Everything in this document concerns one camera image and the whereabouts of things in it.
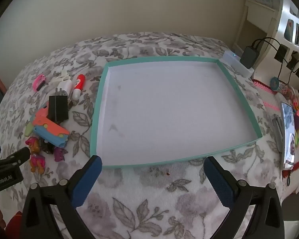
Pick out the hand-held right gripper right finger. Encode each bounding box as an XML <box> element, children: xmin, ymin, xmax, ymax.
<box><xmin>204</xmin><ymin>156</ymin><xmax>286</xmax><ymax>239</ymax></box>

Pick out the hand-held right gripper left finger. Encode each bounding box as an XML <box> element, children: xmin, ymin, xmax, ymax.
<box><xmin>20</xmin><ymin>155</ymin><xmax>102</xmax><ymax>239</ymax></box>

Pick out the toy dog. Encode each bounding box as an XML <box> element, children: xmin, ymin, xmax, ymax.
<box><xmin>25</xmin><ymin>136</ymin><xmax>46</xmax><ymax>173</ymax></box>

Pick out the black toy car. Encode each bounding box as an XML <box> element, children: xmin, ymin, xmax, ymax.
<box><xmin>40</xmin><ymin>138</ymin><xmax>55</xmax><ymax>155</ymax></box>

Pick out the black wall charger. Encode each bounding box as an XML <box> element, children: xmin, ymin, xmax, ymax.
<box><xmin>47</xmin><ymin>88</ymin><xmax>70</xmax><ymax>125</ymax></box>

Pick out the pink digital watch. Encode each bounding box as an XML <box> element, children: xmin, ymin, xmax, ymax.
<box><xmin>33</xmin><ymin>74</ymin><xmax>47</xmax><ymax>92</ymax></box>

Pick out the white wall charger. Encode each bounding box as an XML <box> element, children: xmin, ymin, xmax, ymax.
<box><xmin>58</xmin><ymin>79</ymin><xmax>73</xmax><ymax>97</ymax></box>

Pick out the red and white tube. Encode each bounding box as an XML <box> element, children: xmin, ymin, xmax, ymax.
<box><xmin>72</xmin><ymin>74</ymin><xmax>86</xmax><ymax>100</ymax></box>

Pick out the teal shallow cardboard tray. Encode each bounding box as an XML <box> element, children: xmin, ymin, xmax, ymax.
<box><xmin>90</xmin><ymin>56</ymin><xmax>263</xmax><ymax>168</ymax></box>

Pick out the light green plastic piece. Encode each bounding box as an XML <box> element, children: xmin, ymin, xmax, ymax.
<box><xmin>24</xmin><ymin>122</ymin><xmax>35</xmax><ymax>137</ymax></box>

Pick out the purple hair claw clip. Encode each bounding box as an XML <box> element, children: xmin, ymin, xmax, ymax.
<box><xmin>53</xmin><ymin>146</ymin><xmax>66</xmax><ymax>163</ymax></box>

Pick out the grey floral blanket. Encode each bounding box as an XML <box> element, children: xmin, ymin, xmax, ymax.
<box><xmin>0</xmin><ymin>32</ymin><xmax>299</xmax><ymax>239</ymax></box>

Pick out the smartphone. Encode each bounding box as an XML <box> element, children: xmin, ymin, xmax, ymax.
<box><xmin>281</xmin><ymin>102</ymin><xmax>296</xmax><ymax>170</ymax></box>

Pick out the pink beaded strip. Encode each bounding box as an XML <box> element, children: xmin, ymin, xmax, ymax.
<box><xmin>252</xmin><ymin>79</ymin><xmax>282</xmax><ymax>110</ymax></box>

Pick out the round blue tin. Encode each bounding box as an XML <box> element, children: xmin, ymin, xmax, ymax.
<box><xmin>269</xmin><ymin>77</ymin><xmax>281</xmax><ymax>91</ymax></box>

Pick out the black power adapter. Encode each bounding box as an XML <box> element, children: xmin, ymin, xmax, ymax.
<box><xmin>240</xmin><ymin>45</ymin><xmax>261</xmax><ymax>69</ymax></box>

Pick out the white side table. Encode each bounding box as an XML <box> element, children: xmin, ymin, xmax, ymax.
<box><xmin>233</xmin><ymin>0</ymin><xmax>277</xmax><ymax>55</ymax></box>

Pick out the white shelf unit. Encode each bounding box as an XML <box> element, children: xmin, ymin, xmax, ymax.
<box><xmin>274</xmin><ymin>0</ymin><xmax>299</xmax><ymax>90</ymax></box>

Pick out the black cable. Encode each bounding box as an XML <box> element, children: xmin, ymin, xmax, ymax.
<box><xmin>276</xmin><ymin>60</ymin><xmax>299</xmax><ymax>85</ymax></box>
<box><xmin>252</xmin><ymin>37</ymin><xmax>293</xmax><ymax>63</ymax></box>

